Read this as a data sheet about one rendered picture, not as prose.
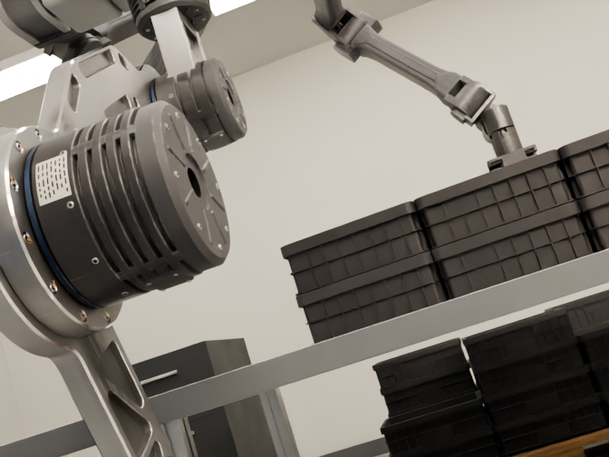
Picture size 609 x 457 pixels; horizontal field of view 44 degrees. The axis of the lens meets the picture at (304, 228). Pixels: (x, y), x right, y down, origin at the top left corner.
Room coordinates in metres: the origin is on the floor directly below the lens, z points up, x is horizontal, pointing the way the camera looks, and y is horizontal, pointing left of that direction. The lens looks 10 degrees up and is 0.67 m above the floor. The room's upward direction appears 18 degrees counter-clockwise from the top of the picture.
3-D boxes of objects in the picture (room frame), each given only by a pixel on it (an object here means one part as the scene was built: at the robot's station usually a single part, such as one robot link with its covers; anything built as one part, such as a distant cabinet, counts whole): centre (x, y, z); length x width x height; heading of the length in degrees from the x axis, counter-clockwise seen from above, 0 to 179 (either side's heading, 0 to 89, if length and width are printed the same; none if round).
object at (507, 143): (1.55, -0.46, 0.98); 0.10 x 0.07 x 0.07; 78
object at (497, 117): (1.55, -0.46, 1.04); 0.07 x 0.06 x 0.07; 172
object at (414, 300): (1.73, -0.12, 0.76); 0.40 x 0.30 x 0.12; 168
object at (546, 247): (1.67, -0.42, 0.76); 0.40 x 0.30 x 0.12; 168
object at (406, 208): (1.73, -0.12, 0.92); 0.40 x 0.30 x 0.02; 168
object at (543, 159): (1.67, -0.42, 0.92); 0.40 x 0.30 x 0.02; 168
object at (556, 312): (2.99, -0.65, 0.37); 0.40 x 0.30 x 0.45; 82
